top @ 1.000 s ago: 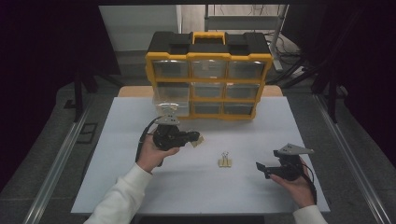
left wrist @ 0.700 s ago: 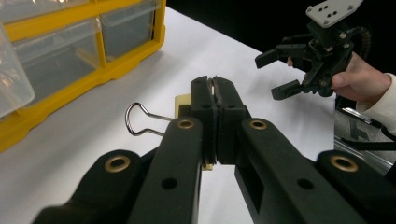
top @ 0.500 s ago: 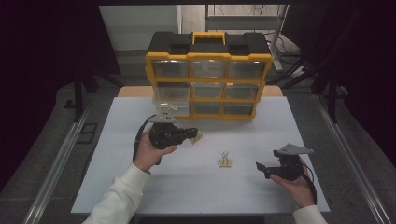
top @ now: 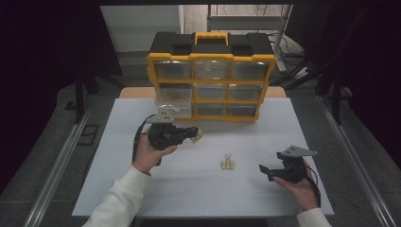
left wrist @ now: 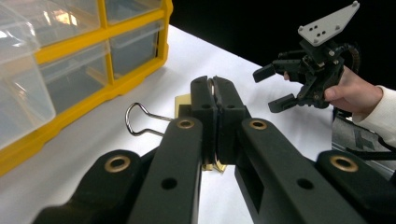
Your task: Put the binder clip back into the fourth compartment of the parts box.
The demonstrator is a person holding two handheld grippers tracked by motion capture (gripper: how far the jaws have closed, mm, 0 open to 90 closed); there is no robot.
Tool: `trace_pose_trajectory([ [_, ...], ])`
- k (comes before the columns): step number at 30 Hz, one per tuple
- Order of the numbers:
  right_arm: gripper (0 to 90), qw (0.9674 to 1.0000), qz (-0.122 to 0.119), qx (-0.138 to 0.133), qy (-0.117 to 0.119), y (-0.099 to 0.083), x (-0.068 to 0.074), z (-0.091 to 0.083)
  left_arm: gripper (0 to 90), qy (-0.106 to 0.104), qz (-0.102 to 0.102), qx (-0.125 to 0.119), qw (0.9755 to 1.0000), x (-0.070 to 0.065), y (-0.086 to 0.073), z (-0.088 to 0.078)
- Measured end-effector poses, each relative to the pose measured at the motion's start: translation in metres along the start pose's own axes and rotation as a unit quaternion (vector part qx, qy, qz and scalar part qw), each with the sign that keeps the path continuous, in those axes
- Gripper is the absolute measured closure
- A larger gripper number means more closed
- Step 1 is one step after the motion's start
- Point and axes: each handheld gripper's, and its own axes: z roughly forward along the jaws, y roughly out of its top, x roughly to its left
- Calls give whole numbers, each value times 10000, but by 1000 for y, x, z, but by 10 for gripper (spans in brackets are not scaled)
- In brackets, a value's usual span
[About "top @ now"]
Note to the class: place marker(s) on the black metal stand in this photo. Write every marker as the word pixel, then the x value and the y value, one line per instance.
pixel 79 94
pixel 336 94

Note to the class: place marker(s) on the clear plastic drawer bin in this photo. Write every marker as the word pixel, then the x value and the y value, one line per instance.
pixel 176 94

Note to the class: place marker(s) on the white partition panel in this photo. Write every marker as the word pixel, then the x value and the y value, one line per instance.
pixel 138 25

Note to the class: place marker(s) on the grey metal shelf frame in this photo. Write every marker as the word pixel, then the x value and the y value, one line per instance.
pixel 242 22

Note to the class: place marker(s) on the person's left hand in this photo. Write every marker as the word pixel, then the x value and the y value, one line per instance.
pixel 145 156

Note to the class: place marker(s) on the black floor plate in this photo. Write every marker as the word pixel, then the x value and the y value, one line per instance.
pixel 88 135

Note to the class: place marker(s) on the yellow black organizer cabinet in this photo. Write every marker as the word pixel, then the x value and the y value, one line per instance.
pixel 211 57

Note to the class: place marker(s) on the grid of clear drawers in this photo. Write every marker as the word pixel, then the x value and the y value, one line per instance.
pixel 211 70

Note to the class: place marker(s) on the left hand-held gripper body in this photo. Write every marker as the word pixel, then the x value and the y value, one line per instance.
pixel 164 135

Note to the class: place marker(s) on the aluminium frame rail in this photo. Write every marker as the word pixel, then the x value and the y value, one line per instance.
pixel 353 157
pixel 56 173

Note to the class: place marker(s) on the dark curtain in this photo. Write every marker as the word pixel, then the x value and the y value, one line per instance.
pixel 41 63
pixel 372 63

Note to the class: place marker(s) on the tan wooden board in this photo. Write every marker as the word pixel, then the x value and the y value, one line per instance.
pixel 135 92

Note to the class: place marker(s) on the person's right hand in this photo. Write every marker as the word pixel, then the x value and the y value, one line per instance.
pixel 302 192

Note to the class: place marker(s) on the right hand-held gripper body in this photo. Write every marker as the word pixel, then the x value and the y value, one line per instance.
pixel 294 170

